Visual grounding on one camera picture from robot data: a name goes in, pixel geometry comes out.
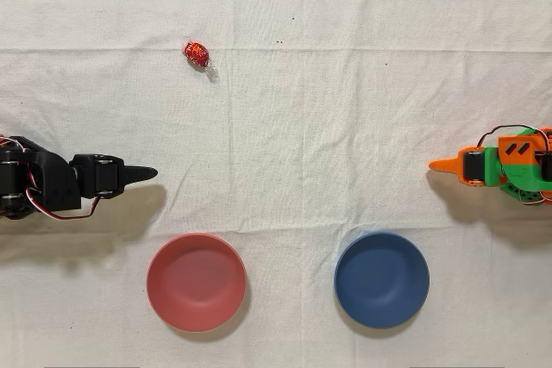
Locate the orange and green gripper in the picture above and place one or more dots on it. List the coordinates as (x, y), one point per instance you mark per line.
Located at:
(471, 166)

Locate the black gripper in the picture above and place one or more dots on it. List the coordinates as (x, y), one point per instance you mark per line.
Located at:
(104, 176)

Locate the red candy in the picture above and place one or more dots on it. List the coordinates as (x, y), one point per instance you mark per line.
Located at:
(196, 52)

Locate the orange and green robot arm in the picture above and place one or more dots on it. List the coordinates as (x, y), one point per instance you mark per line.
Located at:
(522, 170)

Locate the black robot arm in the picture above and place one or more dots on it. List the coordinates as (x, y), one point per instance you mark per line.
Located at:
(52, 178)

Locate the red bowl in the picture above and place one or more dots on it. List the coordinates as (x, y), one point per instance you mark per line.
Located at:
(196, 282)

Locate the blue bowl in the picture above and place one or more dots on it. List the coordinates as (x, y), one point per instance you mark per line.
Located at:
(381, 279)

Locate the white tablecloth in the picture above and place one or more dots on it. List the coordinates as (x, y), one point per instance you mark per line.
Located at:
(276, 105)

